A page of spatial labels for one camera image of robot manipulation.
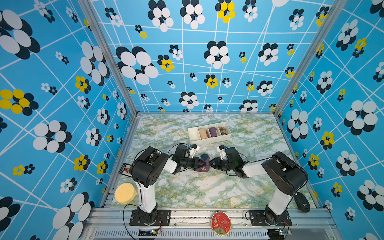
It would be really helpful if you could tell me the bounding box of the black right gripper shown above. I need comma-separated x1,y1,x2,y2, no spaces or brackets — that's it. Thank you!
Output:
206,157,236,172

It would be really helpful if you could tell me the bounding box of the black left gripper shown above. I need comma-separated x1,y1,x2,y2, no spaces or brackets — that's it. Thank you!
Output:
180,158,207,171

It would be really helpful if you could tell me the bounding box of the purple striped sock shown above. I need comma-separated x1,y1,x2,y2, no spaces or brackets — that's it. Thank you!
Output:
194,154,210,173

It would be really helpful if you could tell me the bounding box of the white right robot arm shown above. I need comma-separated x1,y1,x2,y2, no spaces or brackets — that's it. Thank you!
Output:
209,147,308,225

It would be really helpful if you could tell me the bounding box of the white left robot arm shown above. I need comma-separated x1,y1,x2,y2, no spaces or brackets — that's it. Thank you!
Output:
130,144,206,223

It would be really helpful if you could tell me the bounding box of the pink rolled sock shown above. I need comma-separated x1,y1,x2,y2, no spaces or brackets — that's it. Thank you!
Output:
198,128,211,140

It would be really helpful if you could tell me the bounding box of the brown patterned rolled sock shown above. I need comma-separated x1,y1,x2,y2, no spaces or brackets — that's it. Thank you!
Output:
219,127,229,136

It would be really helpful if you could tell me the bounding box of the white divided organizer tray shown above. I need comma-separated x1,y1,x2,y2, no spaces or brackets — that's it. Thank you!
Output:
188,122,232,146

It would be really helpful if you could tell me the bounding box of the purple rolled sock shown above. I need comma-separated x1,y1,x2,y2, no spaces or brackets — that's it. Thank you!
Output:
209,127,219,138

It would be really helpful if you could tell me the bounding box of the small picture card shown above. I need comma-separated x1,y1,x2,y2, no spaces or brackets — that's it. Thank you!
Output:
119,163,132,177

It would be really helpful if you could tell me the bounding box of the red round badge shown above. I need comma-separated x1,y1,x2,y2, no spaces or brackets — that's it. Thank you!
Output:
211,211,232,237

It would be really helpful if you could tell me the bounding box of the yellow round sponge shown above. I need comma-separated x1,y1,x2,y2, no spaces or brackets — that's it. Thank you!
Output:
115,183,137,205

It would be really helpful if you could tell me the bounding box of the black computer mouse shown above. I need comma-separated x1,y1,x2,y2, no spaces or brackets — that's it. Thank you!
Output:
294,192,311,213

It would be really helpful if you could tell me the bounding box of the left green circuit board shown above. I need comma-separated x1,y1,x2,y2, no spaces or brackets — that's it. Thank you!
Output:
138,229,162,237

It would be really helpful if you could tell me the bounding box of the green circuit board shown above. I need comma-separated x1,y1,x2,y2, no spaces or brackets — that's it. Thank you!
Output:
268,229,285,240
138,229,162,237

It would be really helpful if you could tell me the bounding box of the right green circuit board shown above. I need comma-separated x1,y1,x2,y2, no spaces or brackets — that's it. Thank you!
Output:
268,229,285,240

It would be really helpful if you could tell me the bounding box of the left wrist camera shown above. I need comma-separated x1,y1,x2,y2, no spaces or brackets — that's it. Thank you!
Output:
189,144,200,159

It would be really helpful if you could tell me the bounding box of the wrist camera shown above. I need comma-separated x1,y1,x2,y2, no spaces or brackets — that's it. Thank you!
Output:
217,145,227,160
189,144,200,159

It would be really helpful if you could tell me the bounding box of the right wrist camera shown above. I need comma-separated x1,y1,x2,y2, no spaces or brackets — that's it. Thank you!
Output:
217,145,227,160

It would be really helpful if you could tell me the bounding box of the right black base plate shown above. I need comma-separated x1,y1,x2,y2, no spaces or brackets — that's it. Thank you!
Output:
245,210,293,227

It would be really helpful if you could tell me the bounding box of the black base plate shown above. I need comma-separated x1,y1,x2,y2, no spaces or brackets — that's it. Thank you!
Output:
245,210,293,227
129,210,171,226

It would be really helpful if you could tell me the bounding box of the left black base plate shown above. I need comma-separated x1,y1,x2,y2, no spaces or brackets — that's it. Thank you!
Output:
129,210,171,226

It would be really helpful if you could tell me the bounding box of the aluminium front rail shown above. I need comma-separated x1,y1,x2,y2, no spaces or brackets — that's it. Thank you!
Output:
81,208,343,240

